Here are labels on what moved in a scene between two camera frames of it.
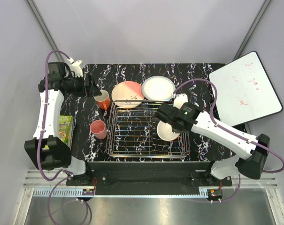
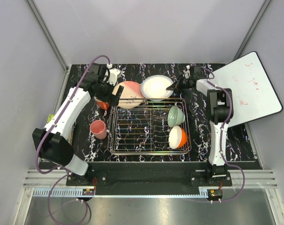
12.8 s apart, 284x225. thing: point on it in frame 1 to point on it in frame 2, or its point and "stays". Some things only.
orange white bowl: x=165 y=131 to x=177 y=137
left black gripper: x=91 y=90 to x=114 y=99
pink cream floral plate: x=127 y=94 stays
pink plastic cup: x=98 y=129 stays
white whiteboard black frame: x=245 y=90 stays
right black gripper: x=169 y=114 to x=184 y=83
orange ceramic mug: x=103 y=101 stays
